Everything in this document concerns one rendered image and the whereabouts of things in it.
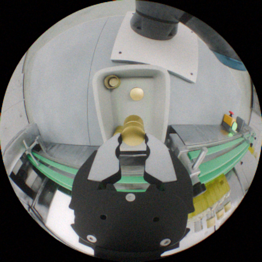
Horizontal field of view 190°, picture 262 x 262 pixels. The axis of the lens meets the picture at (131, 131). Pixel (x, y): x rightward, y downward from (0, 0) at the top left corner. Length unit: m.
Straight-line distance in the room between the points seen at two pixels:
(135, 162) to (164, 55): 0.35
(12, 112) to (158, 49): 3.59
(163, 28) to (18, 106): 3.63
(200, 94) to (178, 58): 0.16
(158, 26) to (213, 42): 0.14
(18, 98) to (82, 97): 3.44
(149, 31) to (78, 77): 0.28
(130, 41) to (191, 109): 0.32
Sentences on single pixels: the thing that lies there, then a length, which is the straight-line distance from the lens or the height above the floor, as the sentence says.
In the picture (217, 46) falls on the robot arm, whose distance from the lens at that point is 0.21.
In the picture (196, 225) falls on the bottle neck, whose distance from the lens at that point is 0.34.
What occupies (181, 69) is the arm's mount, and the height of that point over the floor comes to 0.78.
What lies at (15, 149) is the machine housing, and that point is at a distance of 0.74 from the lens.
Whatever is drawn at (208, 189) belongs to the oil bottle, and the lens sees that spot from 0.36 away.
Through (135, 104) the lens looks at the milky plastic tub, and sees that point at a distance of 0.26.
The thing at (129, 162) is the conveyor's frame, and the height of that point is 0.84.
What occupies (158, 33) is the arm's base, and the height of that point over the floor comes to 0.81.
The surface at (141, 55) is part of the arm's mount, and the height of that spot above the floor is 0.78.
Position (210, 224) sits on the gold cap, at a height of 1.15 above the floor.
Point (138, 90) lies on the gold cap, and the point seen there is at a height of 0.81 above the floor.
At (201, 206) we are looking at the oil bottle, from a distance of 0.32.
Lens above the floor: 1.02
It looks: 60 degrees down
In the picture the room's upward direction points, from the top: 175 degrees counter-clockwise
